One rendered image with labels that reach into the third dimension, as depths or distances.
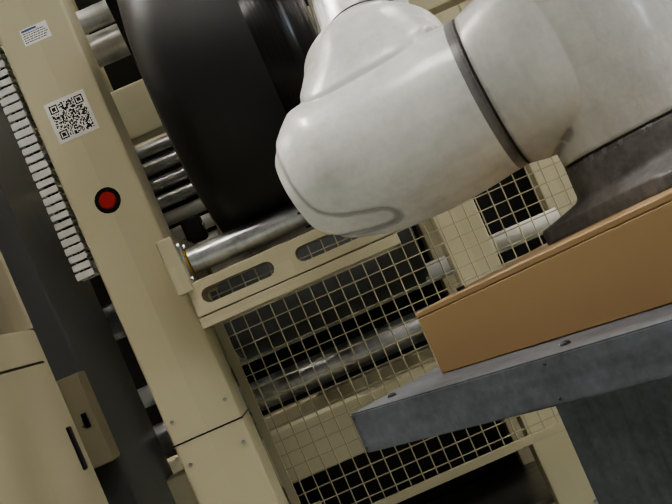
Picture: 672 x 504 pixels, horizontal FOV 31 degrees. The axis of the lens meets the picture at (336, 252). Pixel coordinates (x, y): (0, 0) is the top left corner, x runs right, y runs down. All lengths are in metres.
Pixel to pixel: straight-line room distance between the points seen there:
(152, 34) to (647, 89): 1.10
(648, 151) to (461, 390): 0.26
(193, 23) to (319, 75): 0.84
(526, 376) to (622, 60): 0.29
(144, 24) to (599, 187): 1.09
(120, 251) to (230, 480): 0.44
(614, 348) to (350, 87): 0.37
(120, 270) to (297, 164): 1.05
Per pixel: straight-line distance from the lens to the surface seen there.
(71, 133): 2.18
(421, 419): 1.07
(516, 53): 1.08
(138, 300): 2.15
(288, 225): 2.05
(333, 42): 1.18
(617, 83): 1.07
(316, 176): 1.12
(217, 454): 2.15
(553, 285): 1.02
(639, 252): 0.96
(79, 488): 1.94
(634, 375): 0.91
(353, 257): 2.02
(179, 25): 1.99
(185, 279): 2.02
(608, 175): 1.08
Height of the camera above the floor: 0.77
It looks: 1 degrees up
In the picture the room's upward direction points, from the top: 24 degrees counter-clockwise
